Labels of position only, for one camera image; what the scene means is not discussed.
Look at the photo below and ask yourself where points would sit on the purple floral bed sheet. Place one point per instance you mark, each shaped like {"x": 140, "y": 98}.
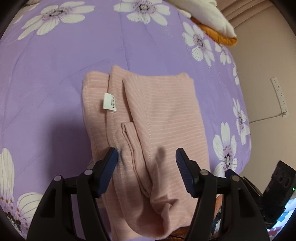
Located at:
{"x": 51, "y": 46}

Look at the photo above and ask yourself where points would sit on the pink curtain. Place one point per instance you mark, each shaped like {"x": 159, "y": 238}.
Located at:
{"x": 232, "y": 9}

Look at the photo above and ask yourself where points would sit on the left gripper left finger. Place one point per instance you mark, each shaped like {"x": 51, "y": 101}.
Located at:
{"x": 68, "y": 209}

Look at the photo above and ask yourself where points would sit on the white wall power strip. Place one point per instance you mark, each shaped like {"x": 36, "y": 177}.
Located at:
{"x": 280, "y": 96}

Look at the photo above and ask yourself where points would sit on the pink ribbed knit top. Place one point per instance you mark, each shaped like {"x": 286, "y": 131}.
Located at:
{"x": 146, "y": 118}

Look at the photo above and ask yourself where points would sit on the white goose plush toy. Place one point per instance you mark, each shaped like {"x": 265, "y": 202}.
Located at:
{"x": 207, "y": 16}

